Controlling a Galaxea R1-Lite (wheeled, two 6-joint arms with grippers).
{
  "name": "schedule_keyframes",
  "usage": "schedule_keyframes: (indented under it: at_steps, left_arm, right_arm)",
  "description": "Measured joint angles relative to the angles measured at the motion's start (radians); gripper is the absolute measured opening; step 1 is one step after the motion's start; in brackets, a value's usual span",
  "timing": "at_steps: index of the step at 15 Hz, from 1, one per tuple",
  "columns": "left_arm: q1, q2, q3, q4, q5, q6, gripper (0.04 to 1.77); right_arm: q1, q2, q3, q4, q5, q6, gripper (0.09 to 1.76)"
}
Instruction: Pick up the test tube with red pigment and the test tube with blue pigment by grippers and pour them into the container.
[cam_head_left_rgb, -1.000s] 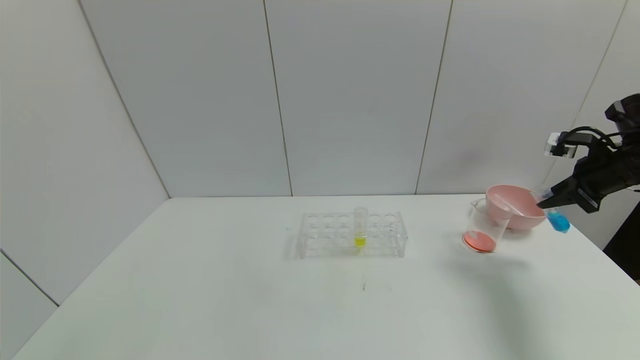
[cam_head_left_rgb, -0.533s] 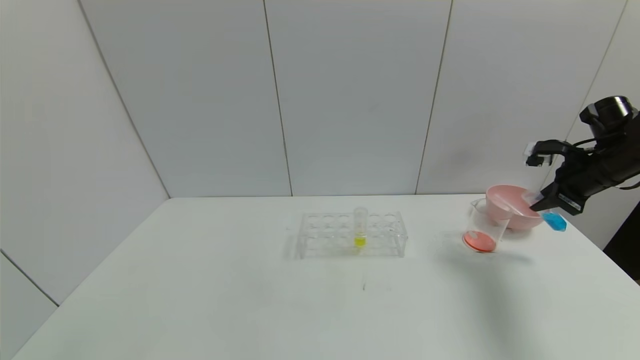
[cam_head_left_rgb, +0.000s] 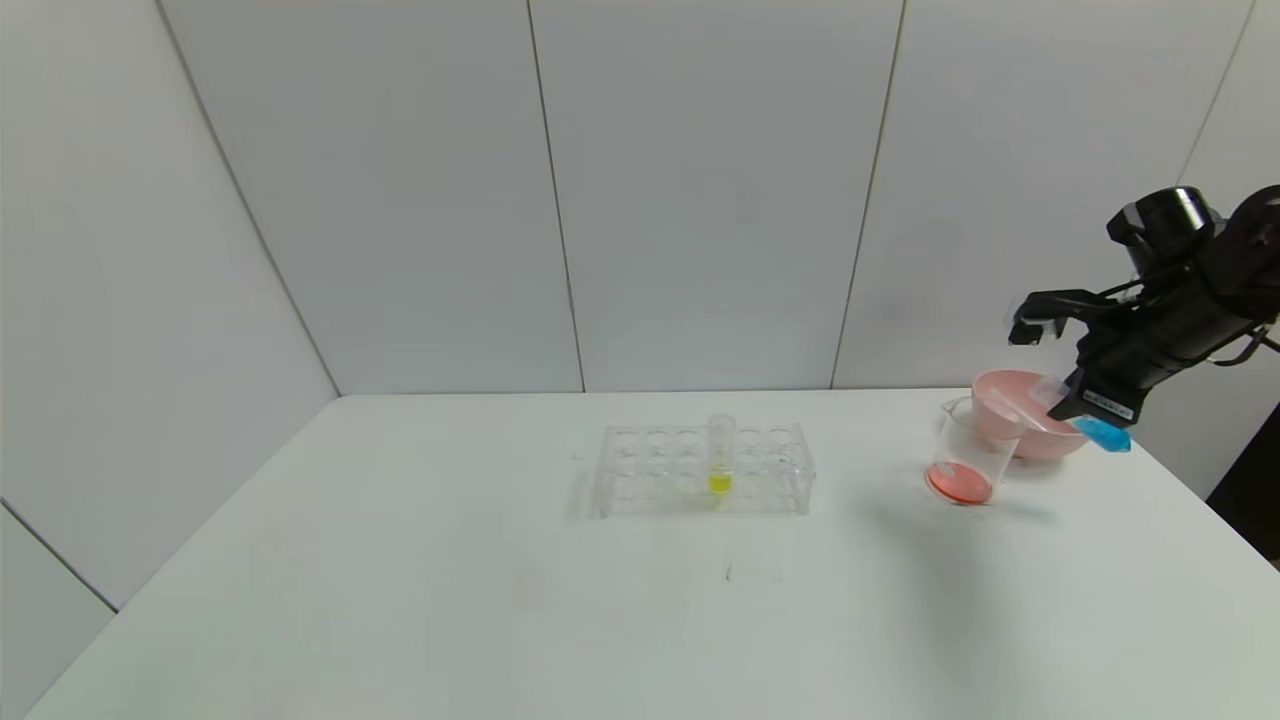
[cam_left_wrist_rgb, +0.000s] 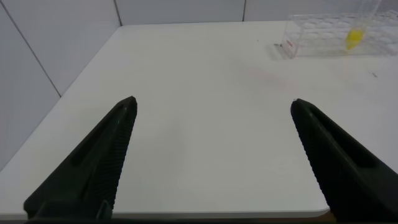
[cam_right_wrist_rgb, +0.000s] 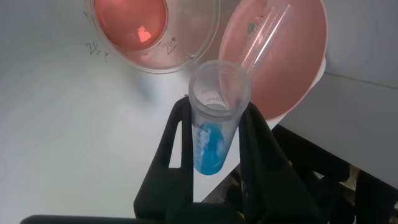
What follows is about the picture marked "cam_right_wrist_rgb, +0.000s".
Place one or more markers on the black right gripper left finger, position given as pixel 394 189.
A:
pixel 164 186

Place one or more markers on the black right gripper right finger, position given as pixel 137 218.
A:
pixel 270 186

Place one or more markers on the blue pigment test tube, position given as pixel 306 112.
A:
pixel 210 152

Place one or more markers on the black stand beside table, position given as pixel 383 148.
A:
pixel 314 155

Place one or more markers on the pink plastic bowl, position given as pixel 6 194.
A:
pixel 289 68

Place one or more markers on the clear plastic beaker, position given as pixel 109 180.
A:
pixel 133 25

